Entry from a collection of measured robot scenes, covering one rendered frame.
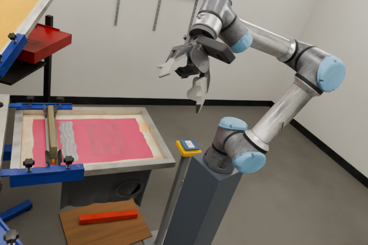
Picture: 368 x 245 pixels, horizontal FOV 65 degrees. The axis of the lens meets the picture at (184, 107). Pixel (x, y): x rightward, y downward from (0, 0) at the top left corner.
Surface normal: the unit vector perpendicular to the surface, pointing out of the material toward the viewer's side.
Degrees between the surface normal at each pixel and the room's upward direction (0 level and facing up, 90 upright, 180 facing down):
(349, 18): 90
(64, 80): 90
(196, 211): 90
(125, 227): 0
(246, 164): 97
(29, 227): 0
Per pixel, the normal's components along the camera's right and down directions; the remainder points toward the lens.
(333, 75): 0.36, 0.41
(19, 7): 0.15, -0.49
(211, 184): -0.74, 0.14
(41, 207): 0.25, -0.85
